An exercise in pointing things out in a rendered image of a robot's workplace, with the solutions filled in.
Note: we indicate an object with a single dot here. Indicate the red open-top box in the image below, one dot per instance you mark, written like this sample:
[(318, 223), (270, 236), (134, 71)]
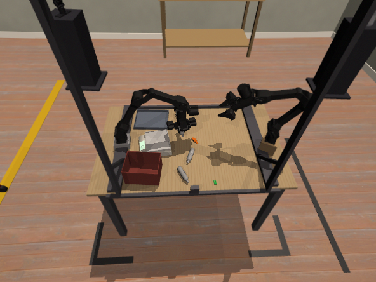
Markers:
[(146, 168)]

